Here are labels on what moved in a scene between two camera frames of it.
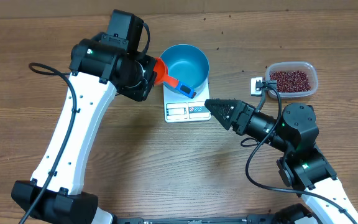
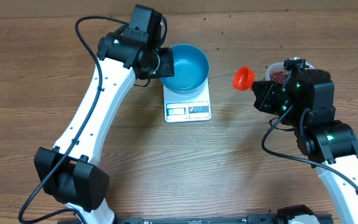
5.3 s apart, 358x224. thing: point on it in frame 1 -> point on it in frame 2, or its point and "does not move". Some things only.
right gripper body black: x=241 y=117 -> x=265 y=97
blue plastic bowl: x=188 y=64 does not move
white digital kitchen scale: x=179 y=108 does not move
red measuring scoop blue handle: x=161 y=77 -> x=243 y=78
